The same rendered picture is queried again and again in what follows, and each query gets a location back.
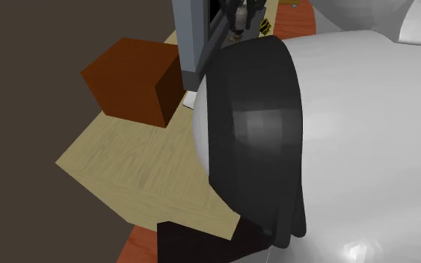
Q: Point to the white flat object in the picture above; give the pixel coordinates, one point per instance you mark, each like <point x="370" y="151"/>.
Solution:
<point x="189" y="100"/>

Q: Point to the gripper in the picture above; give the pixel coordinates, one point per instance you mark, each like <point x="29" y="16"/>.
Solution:
<point x="254" y="8"/>

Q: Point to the yellow and black object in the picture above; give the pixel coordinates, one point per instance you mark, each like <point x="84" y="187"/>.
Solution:
<point x="265" y="27"/>

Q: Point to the light wooden table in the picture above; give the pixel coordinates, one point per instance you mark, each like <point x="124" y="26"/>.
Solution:
<point x="141" y="164"/>

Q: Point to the brown box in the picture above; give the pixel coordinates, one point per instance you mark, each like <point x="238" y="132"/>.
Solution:
<point x="130" y="76"/>

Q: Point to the dark robot stand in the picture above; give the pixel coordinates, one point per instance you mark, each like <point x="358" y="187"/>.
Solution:
<point x="195" y="246"/>

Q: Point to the beige bottle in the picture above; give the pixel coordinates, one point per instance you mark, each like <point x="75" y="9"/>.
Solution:
<point x="240" y="22"/>

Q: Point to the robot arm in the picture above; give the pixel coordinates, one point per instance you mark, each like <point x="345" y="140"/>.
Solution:
<point x="359" y="127"/>

